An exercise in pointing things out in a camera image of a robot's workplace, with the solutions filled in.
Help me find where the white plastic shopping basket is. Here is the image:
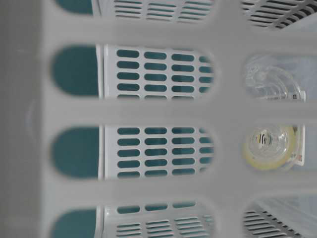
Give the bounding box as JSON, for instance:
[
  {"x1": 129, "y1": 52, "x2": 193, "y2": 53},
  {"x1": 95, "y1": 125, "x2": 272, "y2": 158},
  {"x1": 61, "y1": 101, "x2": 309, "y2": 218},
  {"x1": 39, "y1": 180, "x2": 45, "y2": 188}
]
[{"x1": 0, "y1": 0, "x2": 317, "y2": 238}]

